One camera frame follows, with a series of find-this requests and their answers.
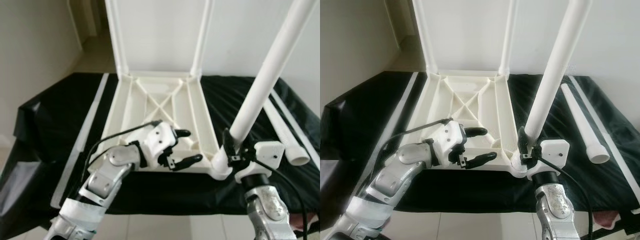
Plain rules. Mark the white plastic table top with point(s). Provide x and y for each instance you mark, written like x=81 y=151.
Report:
x=500 y=122
x=200 y=125

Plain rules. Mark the pink fabric item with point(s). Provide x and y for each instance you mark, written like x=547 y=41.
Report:
x=607 y=219
x=314 y=219

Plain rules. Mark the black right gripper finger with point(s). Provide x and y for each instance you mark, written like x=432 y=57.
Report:
x=523 y=140
x=228 y=142

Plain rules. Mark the white plastic table leg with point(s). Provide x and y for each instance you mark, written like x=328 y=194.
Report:
x=202 y=35
x=425 y=35
x=509 y=35
x=287 y=135
x=557 y=65
x=116 y=35
x=272 y=65
x=585 y=120

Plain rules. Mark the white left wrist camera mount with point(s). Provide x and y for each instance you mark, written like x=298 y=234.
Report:
x=157 y=142
x=450 y=140

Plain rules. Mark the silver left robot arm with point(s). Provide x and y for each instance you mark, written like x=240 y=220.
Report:
x=102 y=180
x=395 y=175

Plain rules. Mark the black table cloth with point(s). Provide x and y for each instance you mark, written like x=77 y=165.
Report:
x=45 y=130
x=360 y=120

